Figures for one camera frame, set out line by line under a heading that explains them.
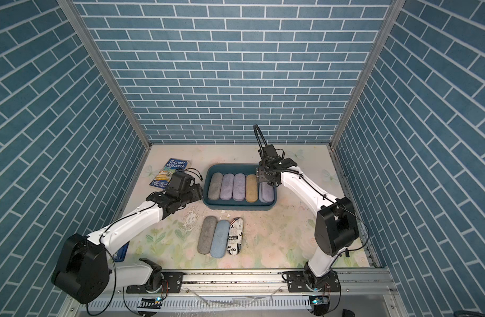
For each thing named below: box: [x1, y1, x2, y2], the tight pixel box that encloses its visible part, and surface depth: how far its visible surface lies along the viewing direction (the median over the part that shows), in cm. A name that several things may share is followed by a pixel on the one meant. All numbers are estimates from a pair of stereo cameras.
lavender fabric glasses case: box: [219, 173, 235, 201], surface depth 99 cm
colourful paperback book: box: [149, 157, 189, 189], surface depth 107 cm
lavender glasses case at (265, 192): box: [258, 181, 275, 203], surface depth 95 cm
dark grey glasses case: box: [196, 215, 218, 255], surface depth 84 cm
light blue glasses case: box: [210, 219, 230, 259], surface depth 82 cm
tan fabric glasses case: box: [245, 174, 259, 204], surface depth 99 cm
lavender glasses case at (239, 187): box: [232, 173, 246, 202], surface depth 98 cm
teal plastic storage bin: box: [202, 163, 278, 211], surface depth 97 cm
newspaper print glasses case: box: [226, 217, 244, 257], surface depth 84 cm
